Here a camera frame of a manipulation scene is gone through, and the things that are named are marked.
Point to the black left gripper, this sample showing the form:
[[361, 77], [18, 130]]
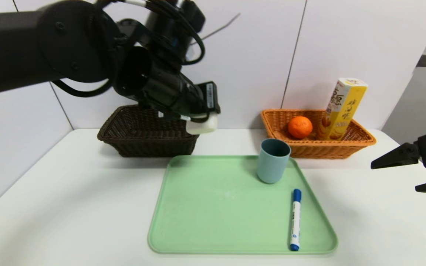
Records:
[[210, 96]]

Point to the white soap bar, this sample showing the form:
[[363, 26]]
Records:
[[202, 127]]

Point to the orange fruit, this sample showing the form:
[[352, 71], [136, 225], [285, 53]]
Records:
[[300, 127]]

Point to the yellow hexagonal cracker box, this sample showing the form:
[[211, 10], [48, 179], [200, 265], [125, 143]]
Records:
[[342, 111]]

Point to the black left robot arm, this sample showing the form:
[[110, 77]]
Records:
[[31, 48]]

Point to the dark brown wicker basket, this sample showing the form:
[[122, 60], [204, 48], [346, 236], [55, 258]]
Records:
[[142, 144]]

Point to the orange wicker basket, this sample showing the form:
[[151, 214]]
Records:
[[331, 151]]

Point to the thin grey zip tie tail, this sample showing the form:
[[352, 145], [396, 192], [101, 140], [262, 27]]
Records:
[[222, 26]]

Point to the blue-grey plastic cup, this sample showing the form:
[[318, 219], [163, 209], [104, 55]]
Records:
[[271, 170]]

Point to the light green plastic tray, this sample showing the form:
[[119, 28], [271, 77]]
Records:
[[216, 221]]

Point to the blue and white marker pen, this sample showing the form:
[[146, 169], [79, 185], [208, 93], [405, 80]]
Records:
[[296, 221]]

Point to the black left camera mount bracket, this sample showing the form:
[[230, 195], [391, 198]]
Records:
[[168, 33]]

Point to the dark grey wall plate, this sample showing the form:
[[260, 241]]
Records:
[[424, 61]]

